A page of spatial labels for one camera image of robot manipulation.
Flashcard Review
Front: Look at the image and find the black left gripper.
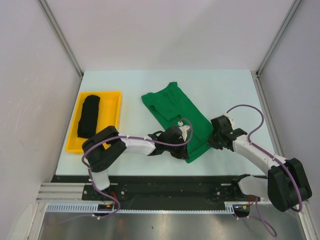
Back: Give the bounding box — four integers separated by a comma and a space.
164, 136, 189, 159

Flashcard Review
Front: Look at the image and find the green t-shirt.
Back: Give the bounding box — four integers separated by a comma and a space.
141, 82, 213, 164

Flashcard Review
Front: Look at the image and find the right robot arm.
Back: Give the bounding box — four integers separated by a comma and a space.
208, 114, 312, 212

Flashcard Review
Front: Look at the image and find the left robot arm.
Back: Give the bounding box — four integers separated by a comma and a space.
82, 121, 193, 200

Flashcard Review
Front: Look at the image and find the yellow plastic tray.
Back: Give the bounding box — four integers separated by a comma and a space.
65, 91, 122, 154

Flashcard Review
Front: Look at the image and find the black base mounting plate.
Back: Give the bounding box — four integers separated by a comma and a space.
51, 175, 258, 212

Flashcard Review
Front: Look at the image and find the rolled black t-shirt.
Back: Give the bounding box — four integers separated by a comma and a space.
77, 95, 100, 139

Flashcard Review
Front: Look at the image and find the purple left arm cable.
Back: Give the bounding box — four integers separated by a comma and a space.
47, 117, 194, 222

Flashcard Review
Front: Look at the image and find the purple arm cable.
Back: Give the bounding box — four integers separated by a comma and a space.
47, 117, 194, 222
226, 104, 305, 238

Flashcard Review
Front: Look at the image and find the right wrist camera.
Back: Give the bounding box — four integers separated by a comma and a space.
223, 112, 236, 127

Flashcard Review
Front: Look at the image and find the right aluminium corner post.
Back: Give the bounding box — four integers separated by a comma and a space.
256, 0, 302, 76

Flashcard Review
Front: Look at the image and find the aluminium corner post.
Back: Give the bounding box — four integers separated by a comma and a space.
36, 0, 84, 78
256, 0, 302, 76

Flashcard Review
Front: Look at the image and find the white slotted cable duct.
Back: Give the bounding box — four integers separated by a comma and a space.
46, 202, 235, 215

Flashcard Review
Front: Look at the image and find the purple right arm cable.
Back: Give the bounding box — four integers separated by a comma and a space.
226, 104, 305, 238

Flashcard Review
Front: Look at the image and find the left aluminium corner post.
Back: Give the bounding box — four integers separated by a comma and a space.
36, 0, 84, 78

